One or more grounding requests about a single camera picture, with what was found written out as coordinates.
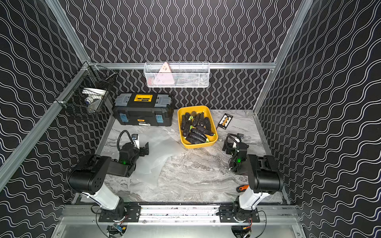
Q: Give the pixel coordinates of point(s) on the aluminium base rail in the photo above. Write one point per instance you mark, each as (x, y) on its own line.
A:
(223, 214)

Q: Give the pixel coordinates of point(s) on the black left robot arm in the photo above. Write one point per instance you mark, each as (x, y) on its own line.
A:
(88, 178)

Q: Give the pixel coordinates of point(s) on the pile of toy eggplants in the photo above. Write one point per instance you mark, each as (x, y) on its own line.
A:
(196, 128)

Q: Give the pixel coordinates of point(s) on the yellow plastic bin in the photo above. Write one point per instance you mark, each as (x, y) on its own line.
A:
(208, 113)

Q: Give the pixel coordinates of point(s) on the white wire basket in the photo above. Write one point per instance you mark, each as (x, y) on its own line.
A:
(186, 74)

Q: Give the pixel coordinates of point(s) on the small black picture card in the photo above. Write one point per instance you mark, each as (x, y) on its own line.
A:
(225, 121)

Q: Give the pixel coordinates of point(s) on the orange handled screwdriver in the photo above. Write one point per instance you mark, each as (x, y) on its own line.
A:
(242, 188)

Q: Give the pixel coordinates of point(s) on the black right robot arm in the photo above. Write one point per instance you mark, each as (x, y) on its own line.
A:
(263, 180)

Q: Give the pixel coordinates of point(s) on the black wire basket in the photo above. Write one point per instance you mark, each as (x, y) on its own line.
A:
(87, 98)

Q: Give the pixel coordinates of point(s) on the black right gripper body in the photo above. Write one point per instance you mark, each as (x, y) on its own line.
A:
(229, 144)

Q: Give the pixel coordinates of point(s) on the stack of clear zip-top bags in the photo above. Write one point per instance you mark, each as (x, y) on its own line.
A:
(161, 147)

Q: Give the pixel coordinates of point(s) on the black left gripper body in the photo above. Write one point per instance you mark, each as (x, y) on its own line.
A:
(143, 149)

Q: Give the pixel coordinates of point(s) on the black toolbox with blue latches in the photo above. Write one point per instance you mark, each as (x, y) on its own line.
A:
(143, 109)

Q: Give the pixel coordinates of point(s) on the pink triangular card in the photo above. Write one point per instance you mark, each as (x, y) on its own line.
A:
(164, 77)

